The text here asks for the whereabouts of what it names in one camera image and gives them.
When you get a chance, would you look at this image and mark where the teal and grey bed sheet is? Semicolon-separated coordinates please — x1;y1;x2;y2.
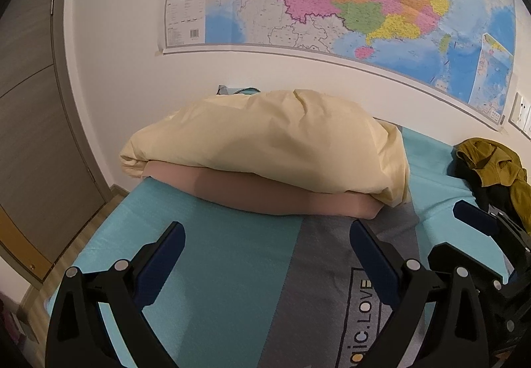
45;84;531;368

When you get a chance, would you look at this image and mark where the white wall socket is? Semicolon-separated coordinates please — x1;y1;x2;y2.
509;92;531;135

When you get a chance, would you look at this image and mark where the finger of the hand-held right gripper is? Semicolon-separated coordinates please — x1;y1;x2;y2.
453;200;531;253
427;242;519;292

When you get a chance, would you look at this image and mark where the olive green garment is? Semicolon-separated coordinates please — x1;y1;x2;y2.
455;138;531;236

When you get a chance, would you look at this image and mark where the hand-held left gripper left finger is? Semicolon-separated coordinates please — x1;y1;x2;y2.
45;221;187;368

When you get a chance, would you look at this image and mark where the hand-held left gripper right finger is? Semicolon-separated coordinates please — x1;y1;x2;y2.
349;219;491;368

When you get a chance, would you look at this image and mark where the pink pillow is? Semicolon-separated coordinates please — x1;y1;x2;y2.
143;161;386;220

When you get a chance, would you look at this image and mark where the brown wooden door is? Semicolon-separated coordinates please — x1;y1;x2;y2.
0;0;114;282

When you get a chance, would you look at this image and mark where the cream large garment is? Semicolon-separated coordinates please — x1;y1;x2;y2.
119;89;411;208

